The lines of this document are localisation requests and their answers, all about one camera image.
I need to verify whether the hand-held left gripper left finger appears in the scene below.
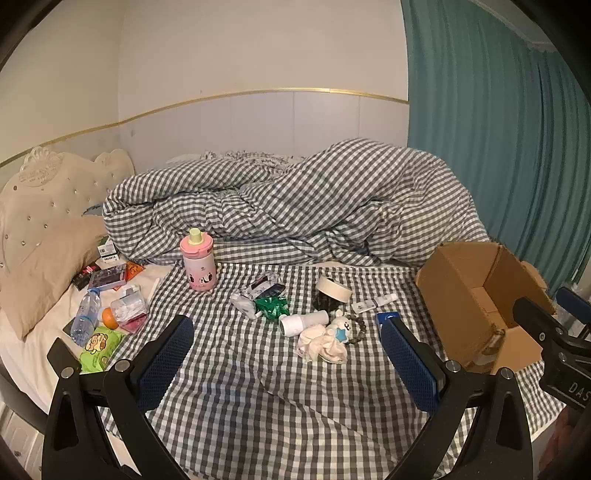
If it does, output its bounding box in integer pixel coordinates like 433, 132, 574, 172
42, 315, 195, 480

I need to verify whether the clear plastic bag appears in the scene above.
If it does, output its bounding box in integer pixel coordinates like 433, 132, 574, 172
110, 295, 149, 334

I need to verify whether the white roller bottle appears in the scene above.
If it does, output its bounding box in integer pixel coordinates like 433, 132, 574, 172
278, 310, 329, 337

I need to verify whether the white ointment tube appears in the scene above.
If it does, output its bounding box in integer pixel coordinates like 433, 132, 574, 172
352, 294, 397, 313

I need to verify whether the green snack packet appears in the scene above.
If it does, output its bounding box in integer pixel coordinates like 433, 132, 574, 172
79, 326, 126, 374

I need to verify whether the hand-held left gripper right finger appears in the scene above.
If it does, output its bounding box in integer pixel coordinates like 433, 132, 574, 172
378, 315, 536, 480

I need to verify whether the black and red packet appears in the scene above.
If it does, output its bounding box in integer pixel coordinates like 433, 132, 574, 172
73, 261, 103, 291

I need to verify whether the beige pillow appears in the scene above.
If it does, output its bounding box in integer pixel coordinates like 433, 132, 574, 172
0, 203, 109, 340

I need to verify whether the clear water bottle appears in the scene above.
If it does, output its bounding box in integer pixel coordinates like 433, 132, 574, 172
70, 288, 102, 347

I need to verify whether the grey checked duvet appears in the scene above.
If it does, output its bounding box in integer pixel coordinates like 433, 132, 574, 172
102, 137, 490, 267

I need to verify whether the white bedside cabinet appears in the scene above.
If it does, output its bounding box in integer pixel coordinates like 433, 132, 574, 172
0, 401, 47, 480

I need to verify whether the pink drinking bottle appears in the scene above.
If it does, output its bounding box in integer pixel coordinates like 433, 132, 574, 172
180, 228, 218, 292

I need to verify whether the purple box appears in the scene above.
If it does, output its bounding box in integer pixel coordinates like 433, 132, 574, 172
88, 264, 127, 291

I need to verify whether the person's right forearm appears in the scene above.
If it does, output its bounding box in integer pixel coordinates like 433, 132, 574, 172
544, 408, 583, 480

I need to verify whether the white and green box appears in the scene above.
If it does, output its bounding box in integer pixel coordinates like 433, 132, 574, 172
98, 236, 121, 265

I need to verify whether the grey checked bed sheet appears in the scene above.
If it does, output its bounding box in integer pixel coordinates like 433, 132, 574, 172
99, 258, 568, 480

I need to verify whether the cream cloth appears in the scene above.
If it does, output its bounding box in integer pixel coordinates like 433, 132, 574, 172
297, 323, 348, 364

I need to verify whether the teal curtain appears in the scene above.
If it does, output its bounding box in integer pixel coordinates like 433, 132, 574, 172
401, 0, 591, 296

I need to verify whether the green foil packet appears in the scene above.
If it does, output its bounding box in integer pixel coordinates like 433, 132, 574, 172
255, 296, 291, 319

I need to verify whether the white patterned cloth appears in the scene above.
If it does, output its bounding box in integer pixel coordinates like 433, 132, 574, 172
165, 148, 305, 168

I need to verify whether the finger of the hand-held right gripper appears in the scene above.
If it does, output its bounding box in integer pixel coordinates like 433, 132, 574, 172
556, 287, 591, 324
513, 296, 570, 346

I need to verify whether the cream tufted headboard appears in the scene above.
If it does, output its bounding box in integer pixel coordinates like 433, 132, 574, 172
0, 147, 136, 278

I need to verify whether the dark transparent cup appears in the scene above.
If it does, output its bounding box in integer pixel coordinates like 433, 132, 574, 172
311, 291, 345, 313

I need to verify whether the brown cardboard box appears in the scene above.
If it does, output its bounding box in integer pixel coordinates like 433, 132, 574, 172
414, 241, 557, 376

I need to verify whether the beige masking tape roll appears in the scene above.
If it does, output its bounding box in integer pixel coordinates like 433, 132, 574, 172
316, 277, 352, 304

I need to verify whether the white plush toy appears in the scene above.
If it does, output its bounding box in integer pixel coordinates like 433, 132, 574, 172
323, 310, 354, 344

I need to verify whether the silver foil packet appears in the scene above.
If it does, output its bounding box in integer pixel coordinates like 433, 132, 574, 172
249, 274, 287, 301
231, 292, 260, 320

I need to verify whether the dark bead bracelet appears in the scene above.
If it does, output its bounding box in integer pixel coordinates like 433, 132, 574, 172
344, 313, 372, 346

